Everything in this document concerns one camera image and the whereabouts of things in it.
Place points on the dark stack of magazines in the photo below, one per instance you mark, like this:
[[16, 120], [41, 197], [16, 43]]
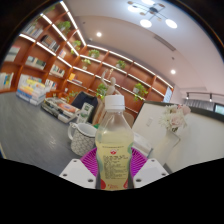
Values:
[[60, 109]]

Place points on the ceiling air vent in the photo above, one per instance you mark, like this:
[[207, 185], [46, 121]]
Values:
[[165, 42]]

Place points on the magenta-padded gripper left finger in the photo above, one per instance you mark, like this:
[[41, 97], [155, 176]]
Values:
[[76, 171]]

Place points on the white tissue pack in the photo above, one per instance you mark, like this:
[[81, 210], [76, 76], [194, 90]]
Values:
[[141, 143]]

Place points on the clear bottle with yellow drink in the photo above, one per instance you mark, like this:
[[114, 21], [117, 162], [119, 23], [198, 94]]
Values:
[[114, 140]]

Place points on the beige chair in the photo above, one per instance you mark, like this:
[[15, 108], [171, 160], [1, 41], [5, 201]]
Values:
[[129, 118]]

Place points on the branched ceiling lamp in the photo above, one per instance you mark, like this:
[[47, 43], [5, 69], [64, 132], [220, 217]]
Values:
[[151, 13]]

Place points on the chair with dark jacket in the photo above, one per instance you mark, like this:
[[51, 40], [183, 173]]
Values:
[[83, 100]]

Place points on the white counter with dark top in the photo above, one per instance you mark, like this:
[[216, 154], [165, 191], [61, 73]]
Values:
[[203, 140]]

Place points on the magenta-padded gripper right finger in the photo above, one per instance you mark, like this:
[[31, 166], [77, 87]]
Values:
[[151, 171]]

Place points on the grey curtain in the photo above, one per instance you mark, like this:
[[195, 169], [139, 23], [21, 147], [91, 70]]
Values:
[[198, 105]]

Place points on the wooden shelf unit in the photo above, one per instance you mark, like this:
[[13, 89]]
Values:
[[50, 50]]

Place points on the white triangle-patterned mug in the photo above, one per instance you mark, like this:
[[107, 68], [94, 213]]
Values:
[[82, 141]]

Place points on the black track light rail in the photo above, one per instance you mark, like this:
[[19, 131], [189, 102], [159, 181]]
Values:
[[203, 95]]

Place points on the round recessed ceiling light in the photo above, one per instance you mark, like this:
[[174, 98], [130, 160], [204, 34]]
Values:
[[99, 34], [173, 71]]

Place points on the colourful stack of books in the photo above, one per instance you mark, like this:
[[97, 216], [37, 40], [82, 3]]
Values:
[[32, 91]]

